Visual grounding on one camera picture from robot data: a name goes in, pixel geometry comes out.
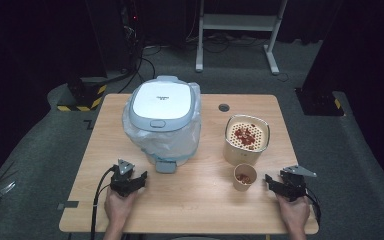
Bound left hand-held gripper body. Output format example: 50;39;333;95
109;158;138;198

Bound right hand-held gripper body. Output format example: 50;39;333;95
277;165;318;203

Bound dried red date slices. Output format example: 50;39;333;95
236;173;253;185

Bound paper cup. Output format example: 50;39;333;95
232;162;259;193

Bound beige strainer container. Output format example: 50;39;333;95
222;114;271;167

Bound person's left hand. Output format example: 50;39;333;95
103;188;140;232

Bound person's right hand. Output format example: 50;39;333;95
275;194;311;232

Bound clear plastic bin liner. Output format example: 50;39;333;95
122;82;203;165

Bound pile of red date pieces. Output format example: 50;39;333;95
233;127;258;151

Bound grey tape strip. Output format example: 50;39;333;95
56;200;80;211

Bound white pedal trash can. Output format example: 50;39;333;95
128;75;194;175

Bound black yellow striped stand base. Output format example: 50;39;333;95
56;76;109;113

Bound dark equipment rack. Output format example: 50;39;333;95
119;0;145;72

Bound white metal stand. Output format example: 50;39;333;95
195;0;289;76

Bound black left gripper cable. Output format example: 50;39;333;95
90;165;117;240

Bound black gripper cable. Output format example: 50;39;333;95
90;165;117;240
304;187;323;228

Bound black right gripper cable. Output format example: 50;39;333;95
304;187;323;228

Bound black floor cables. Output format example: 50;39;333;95
117;42;158;95

